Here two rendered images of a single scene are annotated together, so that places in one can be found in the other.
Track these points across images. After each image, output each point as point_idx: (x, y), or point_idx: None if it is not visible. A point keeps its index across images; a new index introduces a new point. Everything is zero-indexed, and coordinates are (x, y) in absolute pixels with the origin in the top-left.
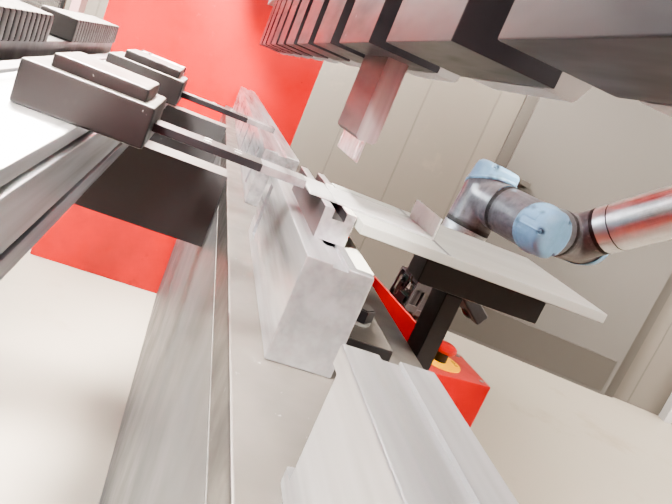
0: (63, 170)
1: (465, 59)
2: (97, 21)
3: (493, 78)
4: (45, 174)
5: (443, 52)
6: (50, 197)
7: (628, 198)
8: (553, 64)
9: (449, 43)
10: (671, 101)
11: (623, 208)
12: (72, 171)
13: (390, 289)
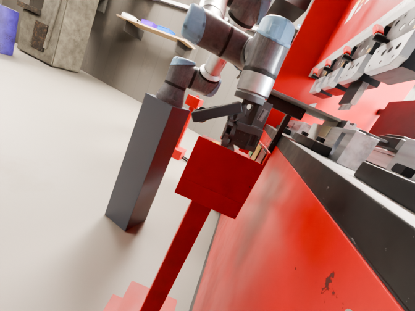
0: (376, 155)
1: (334, 93)
2: None
3: (330, 89)
4: None
5: (337, 94)
6: (370, 158)
7: (223, 4)
8: (326, 95)
9: (336, 95)
10: (318, 93)
11: (225, 15)
12: (381, 160)
13: (255, 150)
